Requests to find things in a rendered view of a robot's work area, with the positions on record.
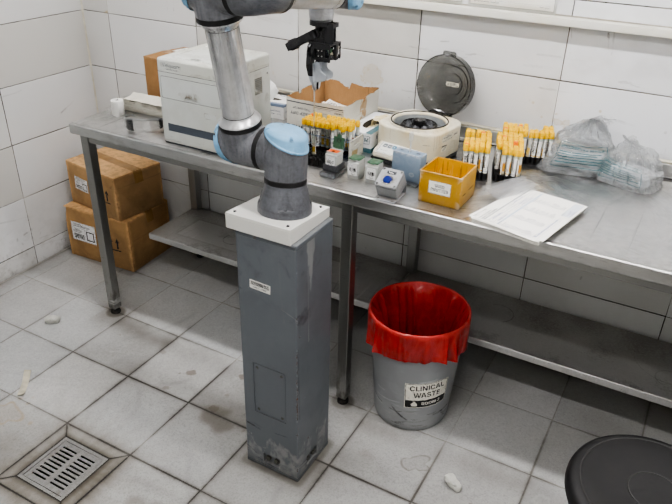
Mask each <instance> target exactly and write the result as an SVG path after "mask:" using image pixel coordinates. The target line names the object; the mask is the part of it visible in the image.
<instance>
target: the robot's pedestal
mask: <svg viewBox="0 0 672 504"><path fill-rule="evenodd" d="M235 233H236V251H237V269H238V287H239V305H240V322H241V340H242V358H243V376H244V394H245V412H246V430H247V448H248V459H250V460H252V461H254V462H256V463H258V464H260V465H262V466H265V467H267V468H269V469H271V470H273V471H275V472H277V473H280V474H282V475H284V476H286V477H288V478H290V479H293V480H295V481H297V482H298V481H299V480H300V478H301V477H302V476H303V475H304V473H305V472H306V471H307V469H308V468H309V467H310V466H311V464H312V463H313V462H314V461H315V459H316V458H317V457H318V455H319V454H320V453H321V452H322V450H323V449H324V448H325V446H326V445H327V444H328V407H329V364H330V320H331V277H332V234H333V218H330V217H328V218H327V219H325V220H324V221H323V222H321V223H320V224H319V225H317V226H316V227H315V228H313V229H312V230H311V231H310V232H308V233H307V234H306V235H304V236H303V237H302V238H300V239H299V240H298V241H296V242H295V243H294V244H292V245H291V246H287V245H284V244H281V243H277V242H274V241H271V240H267V239H264V238H261V237H257V236H254V235H250V234H247V233H244V232H240V231H237V230H235Z"/></svg>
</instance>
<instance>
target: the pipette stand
mask: <svg viewBox="0 0 672 504"><path fill-rule="evenodd" d="M426 160H427V153H423V152H418V151H414V150H411V152H409V149H406V148H402V147H398V148H396V149H394V150H393V156H392V169H395V170H400V171H403V172H404V174H405V179H406V182H407V186H410V187H413V188H417V187H419V182H420V169H421V168H423V167H424V166H425V165H426Z"/></svg>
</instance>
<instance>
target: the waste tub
mask: <svg viewBox="0 0 672 504"><path fill-rule="evenodd" d="M477 166H478V165H477V164H472V163H467V162H463V161H458V160H453V159H449V158H444V157H440V156H437V157H435V158H434V159H433V160H431V161H430V162H429V163H428V164H426V165H425V166H424V167H423V168H421V169H420V182H419V193H418V201H422V202H426V203H430V204H434V205H438V206H442V207H446V208H450V209H454V210H459V209H460V208H461V207H462V206H463V205H464V204H465V203H466V202H467V201H468V200H469V199H470V198H471V197H472V196H473V195H474V187H475V180H476V172H477Z"/></svg>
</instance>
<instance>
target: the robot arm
mask: <svg viewBox="0 0 672 504"><path fill-rule="evenodd" d="M181 1H182V3H183V5H184V6H186V8H188V9H189V10H191V11H194V13H195V18H196V22H197V24H198V25H199V26H200V27H202V28H203V29H204V30H205V35H206V39H207V44H208V49H209V54H210V58H211V63H212V68H213V73H214V77H215V82H216V87H217V92H218V96H219V101H220V106H221V111H222V116H221V117H220V118H219V120H218V124H217V125H216V127H215V130H214V133H215V135H213V144H214V148H215V150H216V152H217V154H218V155H219V156H220V157H221V158H222V159H224V160H226V161H229V162H230V163H233V164H240V165H244V166H248V167H252V168H256V169H260V170H264V185H263V188H262V191H261V194H260V198H259V199H258V202H257V211H258V213H259V214H260V215H262V216H264V217H266V218H269V219H273V220H280V221H294V220H300V219H304V218H306V217H308V216H310V215H311V213H312V201H311V200H310V196H309V191H308V187H307V170H308V152H309V145H308V135H307V133H306V132H305V131H304V130H303V129H301V128H300V127H298V126H295V125H292V124H287V123H285V124H283V123H270V124H268V125H267V126H266V127H265V126H263V124H262V118H261V114H260V113H259V112H258V111H256V110H254V105H253V100H252V94H251V88H250V83H249V77H248V71H247V66H246V60H245V54H244V48H243V43H242V37H241V31H240V26H239V23H240V22H241V21H242V19H243V18H244V17H249V16H261V15H269V14H282V13H285V12H287V11H289V10H290V9H309V19H310V20H309V25H311V26H315V29H313V30H311V31H309V32H307V33H305V34H303V35H301V36H299V37H297V38H292V39H290V40H289V41H287V43H285V46H286V48H287V50H288V51H291V50H292V51H294V50H297V49H298V48H300V46H301V45H303V44H305V43H307V42H309V44H308V45H307V53H306V69H307V74H308V76H309V80H310V82H311V84H312V87H313V89H314V90H317V89H319V87H320V84H321V82H323V81H326V79H329V78H332V77H333V72H332V71H331V70H329V69H328V67H327V63H330V60H335V61H336V60H338V58H341V41H336V28H337V27H339V22H333V19H334V9H348V10H358V9H360V8H361V7H362V5H363V3H364V0H181ZM338 50H339V54H338ZM314 60H316V61H315V62H314ZM316 82H317V84H316Z"/></svg>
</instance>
